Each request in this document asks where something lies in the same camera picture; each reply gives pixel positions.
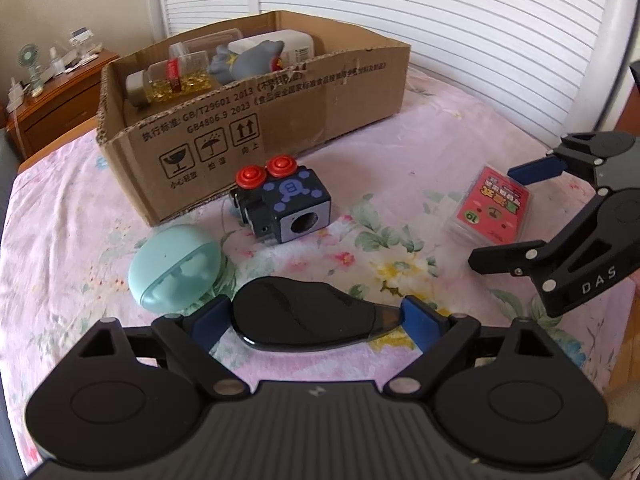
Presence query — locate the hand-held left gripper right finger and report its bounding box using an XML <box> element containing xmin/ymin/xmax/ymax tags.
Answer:
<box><xmin>385</xmin><ymin>296</ymin><xmax>560</xmax><ymax>401</ymax></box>

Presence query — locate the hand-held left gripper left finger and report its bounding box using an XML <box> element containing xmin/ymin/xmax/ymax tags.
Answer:
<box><xmin>77</xmin><ymin>297</ymin><xmax>251</xmax><ymax>401</ymax></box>

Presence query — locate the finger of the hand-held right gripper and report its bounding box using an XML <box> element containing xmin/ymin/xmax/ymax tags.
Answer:
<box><xmin>467</xmin><ymin>187</ymin><xmax>621</xmax><ymax>292</ymax></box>
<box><xmin>507</xmin><ymin>132</ymin><xmax>607</xmax><ymax>188</ymax></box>

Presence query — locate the red card box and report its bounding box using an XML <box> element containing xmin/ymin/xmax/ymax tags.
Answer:
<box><xmin>445</xmin><ymin>162</ymin><xmax>533</xmax><ymax>247</ymax></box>

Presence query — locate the black glossy plastic device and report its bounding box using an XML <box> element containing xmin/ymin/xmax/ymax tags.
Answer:
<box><xmin>231</xmin><ymin>276</ymin><xmax>403</xmax><ymax>352</ymax></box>

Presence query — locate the brown cardboard box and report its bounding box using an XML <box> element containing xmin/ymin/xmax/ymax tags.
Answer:
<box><xmin>96</xmin><ymin>10</ymin><xmax>412</xmax><ymax>227</ymax></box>

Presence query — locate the glass bottle with golden capsules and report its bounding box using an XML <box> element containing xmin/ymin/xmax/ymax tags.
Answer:
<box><xmin>125</xmin><ymin>50</ymin><xmax>211</xmax><ymax>108</ymax></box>

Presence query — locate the grey shark plush toy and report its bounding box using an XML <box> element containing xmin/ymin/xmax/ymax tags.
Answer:
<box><xmin>207</xmin><ymin>37</ymin><xmax>297</xmax><ymax>86</ymax></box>

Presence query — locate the white plastic jar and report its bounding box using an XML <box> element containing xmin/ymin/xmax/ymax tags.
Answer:
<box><xmin>227</xmin><ymin>30</ymin><xmax>316</xmax><ymax>62</ymax></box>

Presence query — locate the clear plastic jar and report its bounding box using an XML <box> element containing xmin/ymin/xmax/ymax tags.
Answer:
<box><xmin>167</xmin><ymin>30</ymin><xmax>246</xmax><ymax>61</ymax></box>

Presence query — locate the teal egg-shaped case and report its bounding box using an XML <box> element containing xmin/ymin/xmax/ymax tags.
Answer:
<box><xmin>128</xmin><ymin>224</ymin><xmax>226</xmax><ymax>315</ymax></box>

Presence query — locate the pink floral sheet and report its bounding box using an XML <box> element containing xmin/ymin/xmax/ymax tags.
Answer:
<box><xmin>0</xmin><ymin>67</ymin><xmax>640</xmax><ymax>461</ymax></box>

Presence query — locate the dark blue cube toy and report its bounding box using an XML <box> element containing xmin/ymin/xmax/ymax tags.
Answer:
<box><xmin>230</xmin><ymin>154</ymin><xmax>333</xmax><ymax>247</ymax></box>

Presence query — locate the wooden nightstand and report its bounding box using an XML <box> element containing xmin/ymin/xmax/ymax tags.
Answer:
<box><xmin>5</xmin><ymin>50</ymin><xmax>121</xmax><ymax>162</ymax></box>

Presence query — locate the small green desk fan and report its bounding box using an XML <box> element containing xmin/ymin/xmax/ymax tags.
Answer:
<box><xmin>17</xmin><ymin>42</ymin><xmax>47</xmax><ymax>98</ymax></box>

